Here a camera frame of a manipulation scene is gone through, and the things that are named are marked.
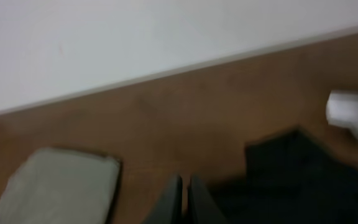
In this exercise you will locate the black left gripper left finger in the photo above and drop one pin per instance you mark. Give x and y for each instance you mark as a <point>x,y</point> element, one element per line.
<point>167,210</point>

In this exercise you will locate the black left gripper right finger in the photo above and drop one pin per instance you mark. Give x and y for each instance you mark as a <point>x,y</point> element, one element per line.
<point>202,208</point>

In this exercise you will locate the black polo shirt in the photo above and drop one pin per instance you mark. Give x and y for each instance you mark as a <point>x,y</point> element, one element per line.
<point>290,179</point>

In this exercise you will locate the folded beige cloth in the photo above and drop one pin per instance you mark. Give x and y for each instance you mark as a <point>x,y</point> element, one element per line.
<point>60,186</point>

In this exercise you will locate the white garment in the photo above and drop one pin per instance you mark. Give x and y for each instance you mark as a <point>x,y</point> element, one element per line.
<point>342,110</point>

